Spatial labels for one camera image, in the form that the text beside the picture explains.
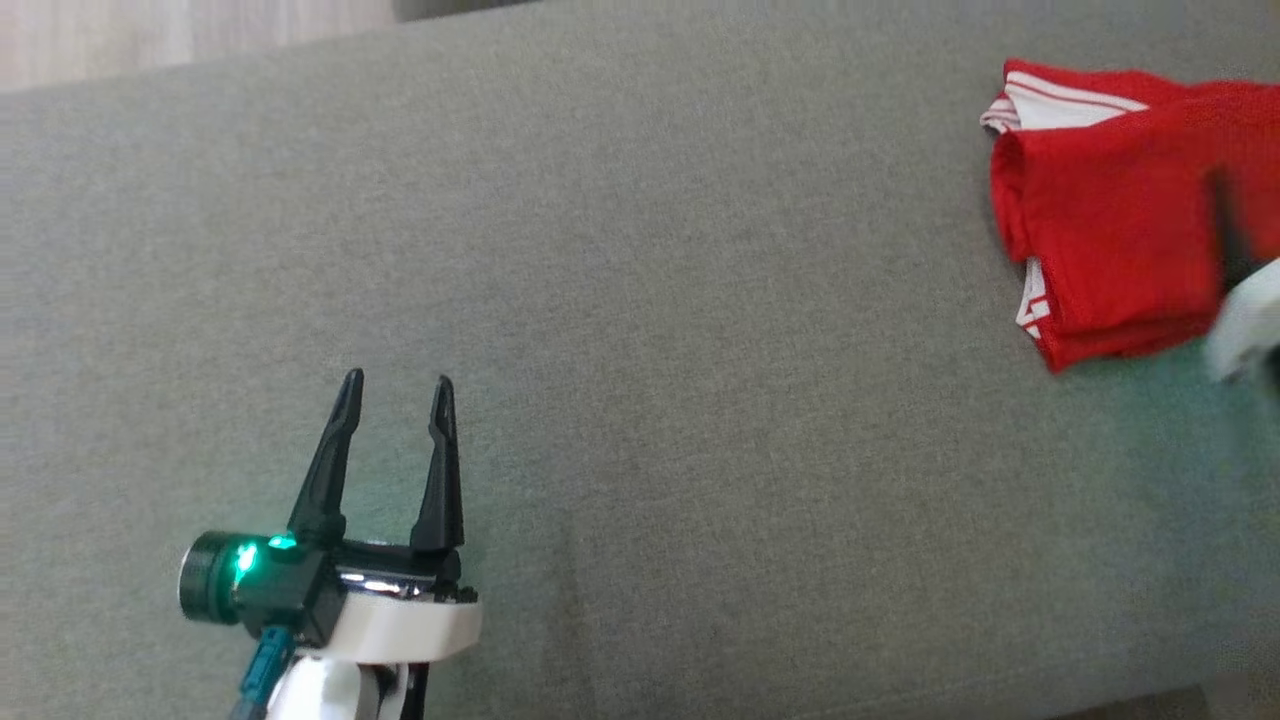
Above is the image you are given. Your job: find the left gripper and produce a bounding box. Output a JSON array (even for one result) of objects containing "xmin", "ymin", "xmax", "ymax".
[{"xmin": 286, "ymin": 368, "xmax": 483, "ymax": 666}]

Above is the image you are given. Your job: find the large grey sofa seat cushion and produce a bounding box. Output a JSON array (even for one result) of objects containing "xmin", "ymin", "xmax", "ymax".
[{"xmin": 0, "ymin": 0, "xmax": 1280, "ymax": 720}]

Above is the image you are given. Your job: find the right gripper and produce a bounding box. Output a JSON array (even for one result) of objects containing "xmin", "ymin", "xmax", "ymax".
[{"xmin": 1203, "ymin": 170, "xmax": 1280, "ymax": 386}]

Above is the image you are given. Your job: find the red white basketball jersey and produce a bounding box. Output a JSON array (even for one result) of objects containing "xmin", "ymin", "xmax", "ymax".
[{"xmin": 980, "ymin": 58, "xmax": 1280, "ymax": 346}]

